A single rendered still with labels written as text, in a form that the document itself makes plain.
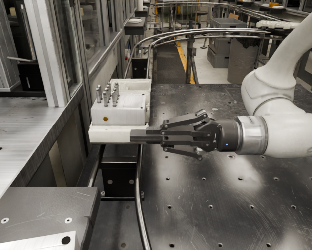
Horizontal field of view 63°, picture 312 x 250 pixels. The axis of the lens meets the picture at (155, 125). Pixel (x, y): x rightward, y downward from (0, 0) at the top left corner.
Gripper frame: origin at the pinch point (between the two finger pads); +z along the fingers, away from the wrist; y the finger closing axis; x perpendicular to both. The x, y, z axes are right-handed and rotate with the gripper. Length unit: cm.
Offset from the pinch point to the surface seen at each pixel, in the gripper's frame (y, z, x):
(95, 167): -5.9, 11.2, 4.3
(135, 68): -13, 9, -94
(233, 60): -56, -103, -271
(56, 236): 14.1, 5.3, 36.9
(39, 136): 3.1, 21.5, 5.2
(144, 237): -5.9, -0.4, 22.3
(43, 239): 14.1, 6.2, 37.2
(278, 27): -3, -108, -180
